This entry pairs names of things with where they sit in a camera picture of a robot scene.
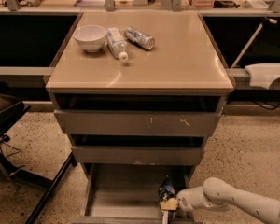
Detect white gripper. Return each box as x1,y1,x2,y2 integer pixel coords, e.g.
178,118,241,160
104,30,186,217
160,189,195,211

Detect blue chip bag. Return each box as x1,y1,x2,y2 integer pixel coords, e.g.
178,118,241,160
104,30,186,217
158,176,176,224

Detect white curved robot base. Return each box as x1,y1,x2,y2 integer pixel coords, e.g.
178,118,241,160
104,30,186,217
245,63,280,89

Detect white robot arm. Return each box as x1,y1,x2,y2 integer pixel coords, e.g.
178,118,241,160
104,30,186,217
158,177,280,224

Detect bottom grey open drawer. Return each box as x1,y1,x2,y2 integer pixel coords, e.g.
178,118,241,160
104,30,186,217
72,164,190,224

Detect middle grey drawer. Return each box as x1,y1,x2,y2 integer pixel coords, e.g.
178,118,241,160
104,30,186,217
72,146,203,165

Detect grey drawer cabinet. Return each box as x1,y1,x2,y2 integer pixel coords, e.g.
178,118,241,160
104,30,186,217
44,10,236,224

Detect top grey drawer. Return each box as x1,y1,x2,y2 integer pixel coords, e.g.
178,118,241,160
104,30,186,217
54,110,220,136

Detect clear plastic water bottle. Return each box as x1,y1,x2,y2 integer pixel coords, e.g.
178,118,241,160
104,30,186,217
106,27,129,62

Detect silver blue drink can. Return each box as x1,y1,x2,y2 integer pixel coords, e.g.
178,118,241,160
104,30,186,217
124,26,155,50

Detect white ceramic bowl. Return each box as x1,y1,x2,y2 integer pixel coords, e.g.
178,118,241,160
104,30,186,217
73,25,106,52

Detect black office chair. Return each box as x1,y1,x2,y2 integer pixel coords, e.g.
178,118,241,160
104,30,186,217
0,80,78,224

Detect white stick with black tip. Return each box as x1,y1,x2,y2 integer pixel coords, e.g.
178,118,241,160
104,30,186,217
231,17,278,68

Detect black cable on floor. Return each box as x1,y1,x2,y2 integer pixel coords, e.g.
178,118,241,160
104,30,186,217
0,139,22,159

